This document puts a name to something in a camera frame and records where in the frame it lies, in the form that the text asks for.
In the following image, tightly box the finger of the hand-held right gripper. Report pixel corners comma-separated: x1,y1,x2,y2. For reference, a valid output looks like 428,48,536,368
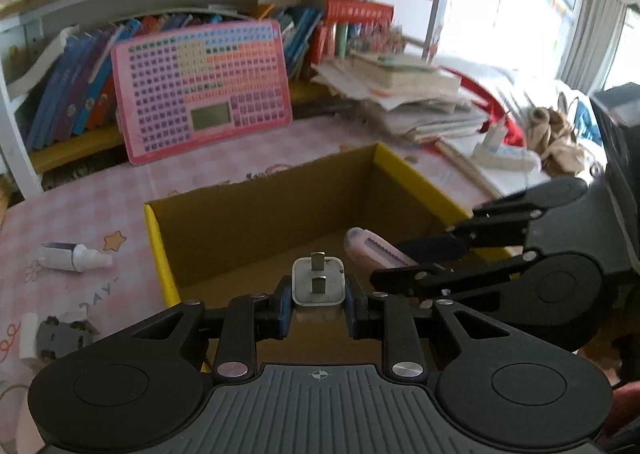
370,249,543,308
397,178,590,263

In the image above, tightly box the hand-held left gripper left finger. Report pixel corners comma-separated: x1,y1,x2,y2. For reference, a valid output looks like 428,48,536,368
127,279,293,382

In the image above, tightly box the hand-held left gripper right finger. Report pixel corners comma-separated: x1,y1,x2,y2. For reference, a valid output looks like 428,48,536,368
345,278,511,380

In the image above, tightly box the white charger plug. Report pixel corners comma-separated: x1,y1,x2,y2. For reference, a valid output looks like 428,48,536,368
291,251,346,309

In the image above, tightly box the yellow-rimmed cardboard box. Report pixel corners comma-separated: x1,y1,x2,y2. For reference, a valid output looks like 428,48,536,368
144,143,523,307

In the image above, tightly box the grey toy car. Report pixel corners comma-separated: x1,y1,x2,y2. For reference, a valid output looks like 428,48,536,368
36,316,98,361

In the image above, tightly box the brown plush toy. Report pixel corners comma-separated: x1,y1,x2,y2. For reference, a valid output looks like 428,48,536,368
525,92,592,175

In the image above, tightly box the red cloth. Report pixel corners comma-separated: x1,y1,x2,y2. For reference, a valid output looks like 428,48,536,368
450,71,528,149

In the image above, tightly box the stack of papers and books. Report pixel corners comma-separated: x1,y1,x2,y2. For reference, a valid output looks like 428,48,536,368
310,51,490,143

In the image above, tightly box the colourful printed box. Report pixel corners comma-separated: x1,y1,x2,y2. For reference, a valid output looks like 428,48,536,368
359,24,407,55

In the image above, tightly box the white spray bottle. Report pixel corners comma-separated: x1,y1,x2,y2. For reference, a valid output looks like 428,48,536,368
40,242,114,273

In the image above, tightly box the pink checked tablecloth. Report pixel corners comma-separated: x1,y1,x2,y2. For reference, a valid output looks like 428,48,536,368
0,116,551,454

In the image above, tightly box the pink learning tablet board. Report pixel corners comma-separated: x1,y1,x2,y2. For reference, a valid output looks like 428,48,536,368
111,18,294,166

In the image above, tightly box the grey curtain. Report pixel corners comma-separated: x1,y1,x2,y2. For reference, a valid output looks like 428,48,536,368
559,0,632,95

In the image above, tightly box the red flat box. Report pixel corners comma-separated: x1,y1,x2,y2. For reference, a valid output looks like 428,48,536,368
325,0,396,27

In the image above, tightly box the row of books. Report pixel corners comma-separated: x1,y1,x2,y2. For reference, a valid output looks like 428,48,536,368
27,8,326,153

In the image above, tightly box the white wooden bookshelf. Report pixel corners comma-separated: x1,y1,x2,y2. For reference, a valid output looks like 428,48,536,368
0,0,451,199

